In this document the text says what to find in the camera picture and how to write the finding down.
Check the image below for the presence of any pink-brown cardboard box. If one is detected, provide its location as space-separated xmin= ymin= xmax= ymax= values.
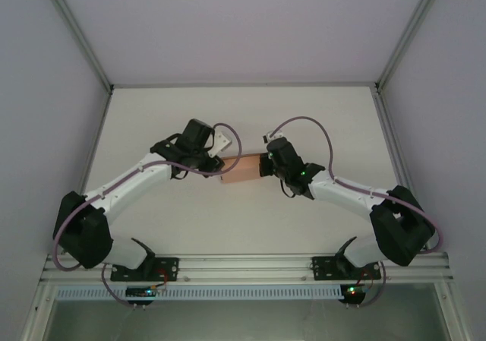
xmin=219 ymin=153 xmax=263 ymax=185

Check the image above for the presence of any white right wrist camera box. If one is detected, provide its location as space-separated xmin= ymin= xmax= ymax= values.
xmin=261 ymin=130 xmax=286 ymax=144

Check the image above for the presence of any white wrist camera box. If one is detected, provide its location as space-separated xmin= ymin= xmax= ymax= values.
xmin=261 ymin=130 xmax=286 ymax=144
xmin=207 ymin=126 xmax=233 ymax=158

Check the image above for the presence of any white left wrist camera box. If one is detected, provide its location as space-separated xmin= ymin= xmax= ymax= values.
xmin=207 ymin=126 xmax=233 ymax=158

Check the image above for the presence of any aluminium table edge rail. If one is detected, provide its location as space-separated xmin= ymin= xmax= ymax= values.
xmin=371 ymin=84 xmax=428 ymax=228

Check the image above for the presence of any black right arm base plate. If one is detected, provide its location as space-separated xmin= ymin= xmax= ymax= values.
xmin=311 ymin=255 xmax=383 ymax=281

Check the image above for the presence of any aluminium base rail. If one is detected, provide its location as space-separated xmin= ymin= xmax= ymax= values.
xmin=39 ymin=252 xmax=453 ymax=281

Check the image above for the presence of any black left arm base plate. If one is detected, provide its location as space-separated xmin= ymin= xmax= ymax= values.
xmin=110 ymin=256 xmax=180 ymax=282

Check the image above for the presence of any grey slotted cable duct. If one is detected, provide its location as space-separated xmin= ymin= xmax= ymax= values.
xmin=55 ymin=284 xmax=342 ymax=301

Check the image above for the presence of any aluminium frame post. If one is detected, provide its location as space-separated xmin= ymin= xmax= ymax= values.
xmin=18 ymin=282 xmax=58 ymax=341
xmin=37 ymin=0 xmax=115 ymax=92
xmin=374 ymin=0 xmax=447 ymax=93
xmin=434 ymin=282 xmax=475 ymax=341

